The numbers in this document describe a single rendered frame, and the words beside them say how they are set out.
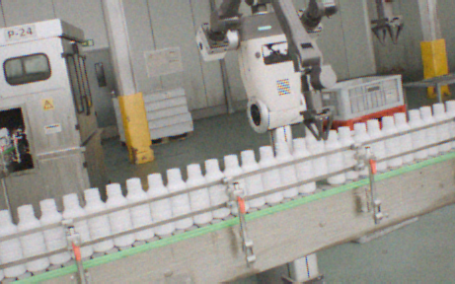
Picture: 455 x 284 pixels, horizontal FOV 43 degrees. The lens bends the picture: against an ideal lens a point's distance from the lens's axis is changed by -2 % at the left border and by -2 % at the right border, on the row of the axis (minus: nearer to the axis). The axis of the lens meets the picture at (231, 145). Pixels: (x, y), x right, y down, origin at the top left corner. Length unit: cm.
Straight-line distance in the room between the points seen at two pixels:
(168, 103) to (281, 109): 889
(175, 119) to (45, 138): 627
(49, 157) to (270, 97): 317
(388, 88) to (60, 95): 273
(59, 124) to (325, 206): 370
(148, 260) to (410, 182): 91
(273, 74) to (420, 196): 78
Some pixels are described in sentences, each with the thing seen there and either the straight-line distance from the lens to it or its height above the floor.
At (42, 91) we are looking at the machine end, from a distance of 522.
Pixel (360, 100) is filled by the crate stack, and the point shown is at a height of 100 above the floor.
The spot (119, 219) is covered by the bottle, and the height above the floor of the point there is 108.
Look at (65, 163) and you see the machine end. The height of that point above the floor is 77.
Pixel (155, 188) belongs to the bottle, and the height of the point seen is 113.
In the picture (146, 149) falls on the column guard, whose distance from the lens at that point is 937.
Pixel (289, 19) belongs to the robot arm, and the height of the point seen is 153.
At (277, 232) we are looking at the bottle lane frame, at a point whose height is 92.
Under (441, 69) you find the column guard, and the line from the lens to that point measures 1181.
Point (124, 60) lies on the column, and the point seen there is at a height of 164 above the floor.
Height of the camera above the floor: 145
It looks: 9 degrees down
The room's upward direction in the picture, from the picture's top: 10 degrees counter-clockwise
